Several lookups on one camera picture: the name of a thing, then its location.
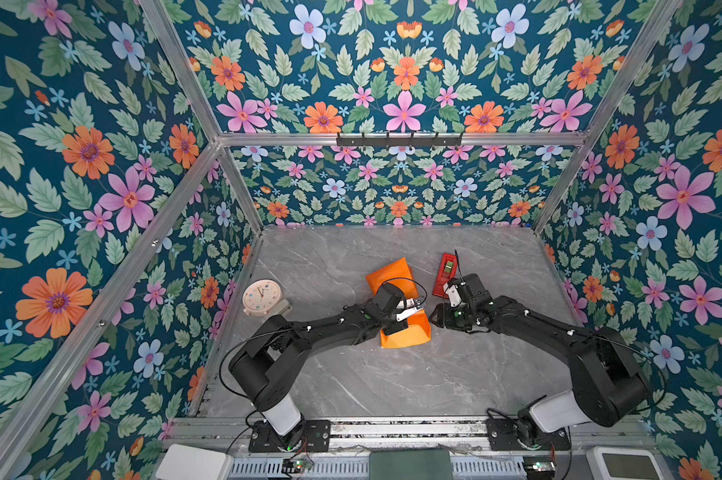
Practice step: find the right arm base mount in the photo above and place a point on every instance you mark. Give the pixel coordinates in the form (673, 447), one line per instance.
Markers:
(506, 433)

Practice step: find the yellow wrapping paper sheet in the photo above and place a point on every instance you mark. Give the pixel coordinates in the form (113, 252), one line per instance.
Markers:
(411, 325)

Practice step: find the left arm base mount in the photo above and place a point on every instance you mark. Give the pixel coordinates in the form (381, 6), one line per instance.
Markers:
(308, 436)

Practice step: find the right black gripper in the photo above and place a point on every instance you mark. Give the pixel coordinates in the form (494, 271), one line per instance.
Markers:
(451, 314)

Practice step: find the green centre box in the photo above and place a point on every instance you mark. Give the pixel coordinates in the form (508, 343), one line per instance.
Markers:
(422, 464)

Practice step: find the red tape dispenser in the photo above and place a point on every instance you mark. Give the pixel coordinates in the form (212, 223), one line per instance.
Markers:
(446, 272)

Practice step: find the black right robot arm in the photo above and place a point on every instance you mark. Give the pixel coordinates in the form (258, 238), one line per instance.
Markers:
(607, 382)

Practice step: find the white device bottom right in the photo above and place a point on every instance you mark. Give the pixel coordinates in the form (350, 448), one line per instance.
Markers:
(613, 463)

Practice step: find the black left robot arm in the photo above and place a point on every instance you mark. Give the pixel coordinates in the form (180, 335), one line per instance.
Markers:
(266, 365)

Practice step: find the round white analog clock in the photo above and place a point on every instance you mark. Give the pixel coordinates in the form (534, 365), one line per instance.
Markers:
(261, 297)

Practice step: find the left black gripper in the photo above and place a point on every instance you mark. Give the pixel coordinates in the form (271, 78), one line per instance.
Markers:
(396, 327)

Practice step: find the white box bottom left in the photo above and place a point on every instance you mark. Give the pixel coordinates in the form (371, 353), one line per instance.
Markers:
(182, 462)

